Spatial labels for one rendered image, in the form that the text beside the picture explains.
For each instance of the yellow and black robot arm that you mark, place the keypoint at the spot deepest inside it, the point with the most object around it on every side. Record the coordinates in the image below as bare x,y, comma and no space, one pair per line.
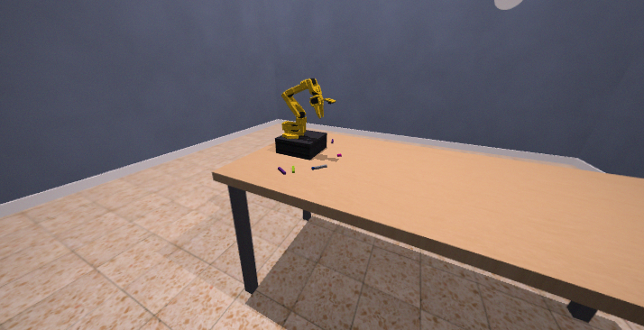
291,129

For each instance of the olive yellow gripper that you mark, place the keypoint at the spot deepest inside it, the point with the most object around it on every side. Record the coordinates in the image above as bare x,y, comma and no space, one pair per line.
317,102

